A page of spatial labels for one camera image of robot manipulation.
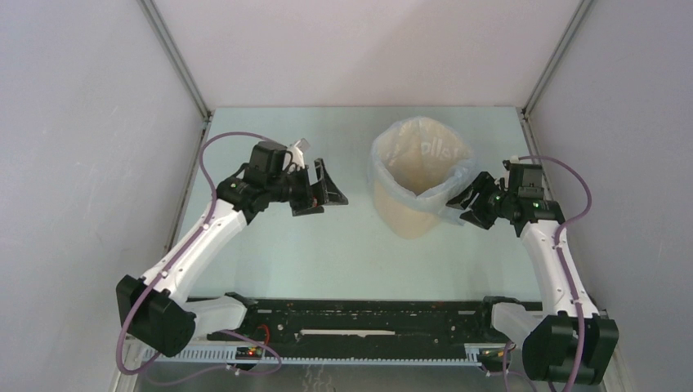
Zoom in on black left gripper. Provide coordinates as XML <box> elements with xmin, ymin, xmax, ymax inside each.
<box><xmin>267</xmin><ymin>159</ymin><xmax>347</xmax><ymax>216</ymax></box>

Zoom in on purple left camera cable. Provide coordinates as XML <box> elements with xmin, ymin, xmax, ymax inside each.
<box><xmin>116</xmin><ymin>131</ymin><xmax>285</xmax><ymax>377</ymax></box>

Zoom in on purple camera cable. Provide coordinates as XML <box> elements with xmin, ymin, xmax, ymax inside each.
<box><xmin>116</xmin><ymin>131</ymin><xmax>285</xmax><ymax>377</ymax></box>
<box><xmin>500</xmin><ymin>155</ymin><xmax>592</xmax><ymax>392</ymax></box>

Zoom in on aluminium frame post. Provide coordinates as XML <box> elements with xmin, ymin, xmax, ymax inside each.
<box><xmin>136</xmin><ymin>0</ymin><xmax>212</xmax><ymax>122</ymax></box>
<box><xmin>521</xmin><ymin>0</ymin><xmax>597</xmax><ymax>120</ymax></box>

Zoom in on right aluminium frame post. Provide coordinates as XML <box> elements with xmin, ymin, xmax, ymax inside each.
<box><xmin>521</xmin><ymin>0</ymin><xmax>597</xmax><ymax>120</ymax></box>

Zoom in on small electronics board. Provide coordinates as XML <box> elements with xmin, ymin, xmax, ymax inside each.
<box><xmin>234</xmin><ymin>346</ymin><xmax>264</xmax><ymax>361</ymax></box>

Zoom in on white slotted cable duct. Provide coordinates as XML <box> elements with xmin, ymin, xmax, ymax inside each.
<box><xmin>157</xmin><ymin>335</ymin><xmax>504</xmax><ymax>367</ymax></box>

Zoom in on left aluminium frame post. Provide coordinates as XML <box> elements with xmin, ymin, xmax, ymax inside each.
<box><xmin>136</xmin><ymin>0</ymin><xmax>212</xmax><ymax>122</ymax></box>

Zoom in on translucent blue trash bag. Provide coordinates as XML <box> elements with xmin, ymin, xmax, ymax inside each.
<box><xmin>367</xmin><ymin>115</ymin><xmax>479</xmax><ymax>227</ymax></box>

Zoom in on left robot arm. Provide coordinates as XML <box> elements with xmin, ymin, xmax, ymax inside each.
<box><xmin>116</xmin><ymin>140</ymin><xmax>348</xmax><ymax>357</ymax></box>

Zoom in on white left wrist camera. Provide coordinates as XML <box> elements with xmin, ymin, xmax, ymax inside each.
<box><xmin>284</xmin><ymin>138</ymin><xmax>311</xmax><ymax>172</ymax></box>

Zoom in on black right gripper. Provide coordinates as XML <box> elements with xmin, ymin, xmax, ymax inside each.
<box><xmin>446</xmin><ymin>171</ymin><xmax>516</xmax><ymax>230</ymax></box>

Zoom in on cream plastic trash bin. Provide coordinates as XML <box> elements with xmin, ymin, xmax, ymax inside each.
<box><xmin>370</xmin><ymin>116</ymin><xmax>477</xmax><ymax>240</ymax></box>

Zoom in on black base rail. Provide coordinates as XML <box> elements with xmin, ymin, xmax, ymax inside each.
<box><xmin>236</xmin><ymin>296</ymin><xmax>508</xmax><ymax>349</ymax></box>

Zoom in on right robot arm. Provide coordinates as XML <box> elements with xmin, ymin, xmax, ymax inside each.
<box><xmin>446</xmin><ymin>156</ymin><xmax>619</xmax><ymax>391</ymax></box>

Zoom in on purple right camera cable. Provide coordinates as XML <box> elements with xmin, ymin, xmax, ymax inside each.
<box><xmin>500</xmin><ymin>155</ymin><xmax>592</xmax><ymax>392</ymax></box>

